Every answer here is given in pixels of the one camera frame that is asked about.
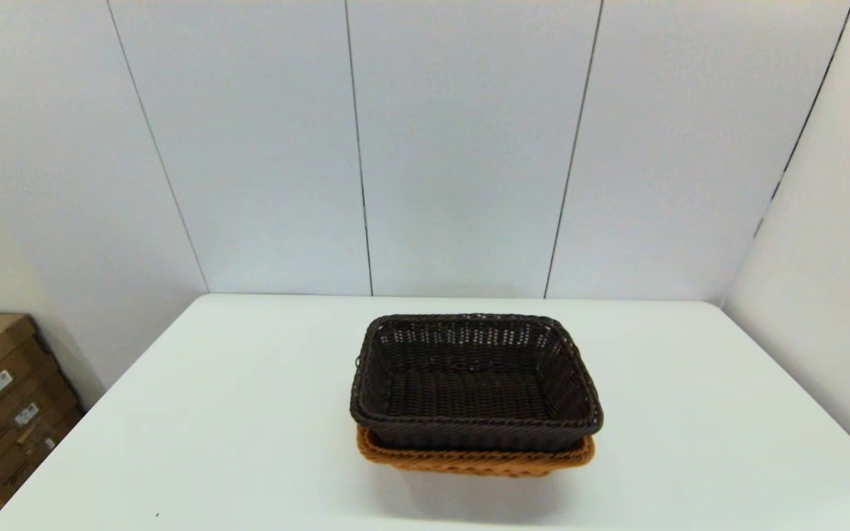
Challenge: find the dark brown wicker basket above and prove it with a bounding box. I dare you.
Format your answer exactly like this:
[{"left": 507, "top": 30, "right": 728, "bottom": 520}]
[{"left": 350, "top": 313, "right": 604, "bottom": 452}]

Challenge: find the orange wicker basket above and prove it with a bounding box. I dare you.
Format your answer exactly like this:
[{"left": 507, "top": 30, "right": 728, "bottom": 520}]
[{"left": 356, "top": 424, "right": 596, "bottom": 478}]

